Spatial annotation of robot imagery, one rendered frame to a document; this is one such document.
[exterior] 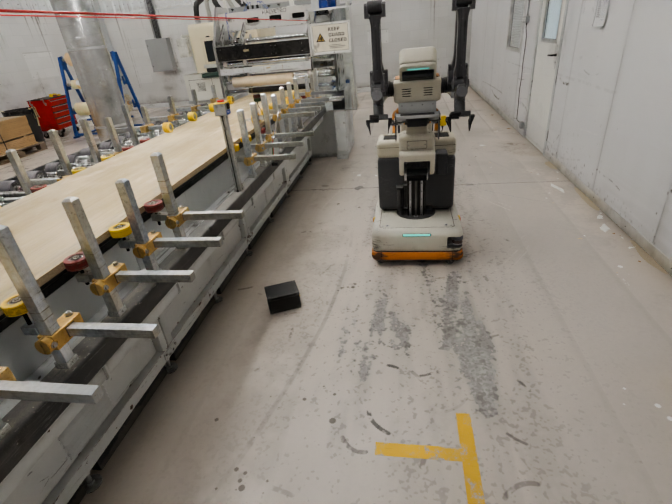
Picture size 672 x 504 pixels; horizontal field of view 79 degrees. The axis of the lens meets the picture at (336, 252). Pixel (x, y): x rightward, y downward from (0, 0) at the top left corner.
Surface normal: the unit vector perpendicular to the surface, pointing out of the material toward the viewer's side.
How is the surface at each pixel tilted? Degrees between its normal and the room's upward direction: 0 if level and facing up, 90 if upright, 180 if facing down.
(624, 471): 0
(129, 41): 90
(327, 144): 90
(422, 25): 90
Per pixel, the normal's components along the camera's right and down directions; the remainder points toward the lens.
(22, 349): 0.99, -0.01
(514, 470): -0.09, -0.88
